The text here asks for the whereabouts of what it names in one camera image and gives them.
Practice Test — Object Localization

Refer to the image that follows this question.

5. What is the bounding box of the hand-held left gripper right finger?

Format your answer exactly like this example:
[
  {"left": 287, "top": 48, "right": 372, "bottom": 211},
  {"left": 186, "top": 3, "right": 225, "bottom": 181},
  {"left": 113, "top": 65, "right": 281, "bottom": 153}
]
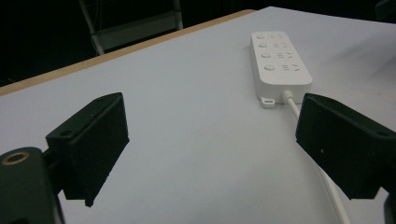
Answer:
[{"left": 294, "top": 92, "right": 396, "bottom": 201}]

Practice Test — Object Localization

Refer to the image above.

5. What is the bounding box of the metal chair frame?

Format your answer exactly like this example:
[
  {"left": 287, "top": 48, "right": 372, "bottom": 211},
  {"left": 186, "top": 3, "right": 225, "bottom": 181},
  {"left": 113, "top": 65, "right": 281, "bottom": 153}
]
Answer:
[{"left": 78, "top": 0, "right": 185, "bottom": 56}]

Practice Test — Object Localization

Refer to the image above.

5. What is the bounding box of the white power strip cable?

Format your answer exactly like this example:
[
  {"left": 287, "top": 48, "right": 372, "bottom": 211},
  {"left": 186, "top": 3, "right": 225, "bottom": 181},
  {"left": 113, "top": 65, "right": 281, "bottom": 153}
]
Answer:
[{"left": 282, "top": 90, "right": 351, "bottom": 224}]

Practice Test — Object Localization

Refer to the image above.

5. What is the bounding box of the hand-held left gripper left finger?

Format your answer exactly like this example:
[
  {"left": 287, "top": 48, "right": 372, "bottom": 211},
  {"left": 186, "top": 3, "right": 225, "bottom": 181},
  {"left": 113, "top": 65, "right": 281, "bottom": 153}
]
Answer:
[{"left": 45, "top": 91, "right": 131, "bottom": 208}]

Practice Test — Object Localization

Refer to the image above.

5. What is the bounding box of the white power strip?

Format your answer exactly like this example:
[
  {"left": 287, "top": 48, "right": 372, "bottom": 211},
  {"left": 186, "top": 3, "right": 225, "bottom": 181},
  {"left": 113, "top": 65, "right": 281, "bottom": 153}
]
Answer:
[{"left": 248, "top": 30, "right": 314, "bottom": 109}]

